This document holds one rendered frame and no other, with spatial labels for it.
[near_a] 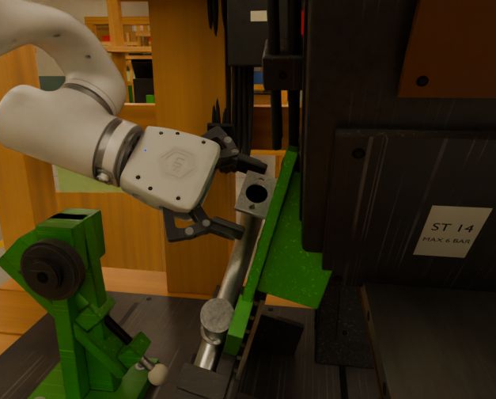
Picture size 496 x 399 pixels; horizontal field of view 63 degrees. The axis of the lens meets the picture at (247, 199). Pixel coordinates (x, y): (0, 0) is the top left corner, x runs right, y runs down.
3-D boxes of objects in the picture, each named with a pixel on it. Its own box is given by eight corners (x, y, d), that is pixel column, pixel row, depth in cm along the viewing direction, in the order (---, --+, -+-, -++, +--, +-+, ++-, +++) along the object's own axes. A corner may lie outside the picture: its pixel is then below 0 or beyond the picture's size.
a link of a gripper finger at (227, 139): (217, 150, 51) (266, 169, 51) (225, 131, 53) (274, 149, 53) (215, 163, 54) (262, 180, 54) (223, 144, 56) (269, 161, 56)
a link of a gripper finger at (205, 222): (164, 214, 47) (209, 228, 47) (178, 180, 49) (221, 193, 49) (166, 223, 50) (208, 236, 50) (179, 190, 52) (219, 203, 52)
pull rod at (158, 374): (172, 376, 57) (169, 342, 55) (164, 391, 54) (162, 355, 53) (134, 372, 58) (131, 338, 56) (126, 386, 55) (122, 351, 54)
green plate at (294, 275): (303, 354, 44) (372, 175, 37) (231, 330, 44) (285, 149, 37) (305, 298, 54) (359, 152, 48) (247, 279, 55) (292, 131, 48)
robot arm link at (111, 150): (85, 163, 45) (110, 172, 45) (120, 104, 49) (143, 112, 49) (100, 195, 53) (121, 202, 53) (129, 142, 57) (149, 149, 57)
